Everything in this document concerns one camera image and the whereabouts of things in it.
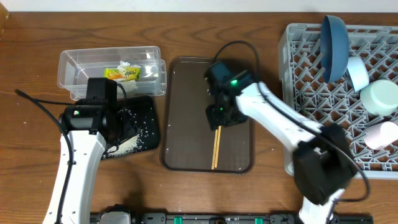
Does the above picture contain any pink white cup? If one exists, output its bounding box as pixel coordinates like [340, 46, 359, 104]
[363, 121, 397, 149]

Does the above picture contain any light blue bowl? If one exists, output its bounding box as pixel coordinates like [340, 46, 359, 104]
[346, 57, 369, 92]

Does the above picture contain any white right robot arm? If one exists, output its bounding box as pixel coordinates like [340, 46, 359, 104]
[204, 70, 358, 223]

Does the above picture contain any wooden chopstick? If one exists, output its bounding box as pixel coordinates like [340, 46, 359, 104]
[215, 126, 221, 169]
[211, 129, 218, 170]

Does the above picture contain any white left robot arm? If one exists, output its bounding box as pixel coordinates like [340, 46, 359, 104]
[43, 105, 139, 223]

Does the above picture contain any yellow snack wrapper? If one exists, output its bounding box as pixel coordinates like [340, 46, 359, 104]
[104, 65, 141, 82]

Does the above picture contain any clear plastic waste bin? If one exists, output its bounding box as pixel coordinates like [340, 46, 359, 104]
[57, 46, 167, 101]

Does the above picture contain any mint green bowl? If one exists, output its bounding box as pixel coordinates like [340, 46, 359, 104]
[360, 79, 397, 116]

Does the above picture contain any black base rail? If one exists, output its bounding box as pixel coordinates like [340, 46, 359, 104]
[89, 212, 374, 224]

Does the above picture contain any brown serving tray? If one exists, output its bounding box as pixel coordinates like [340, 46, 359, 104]
[160, 57, 254, 174]

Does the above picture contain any white rice pile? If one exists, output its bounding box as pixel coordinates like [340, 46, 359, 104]
[104, 107, 156, 158]

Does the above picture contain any black waste tray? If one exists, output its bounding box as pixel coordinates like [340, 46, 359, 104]
[101, 95, 161, 160]

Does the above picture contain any dark blue plate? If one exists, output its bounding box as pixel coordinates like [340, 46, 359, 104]
[320, 15, 349, 83]

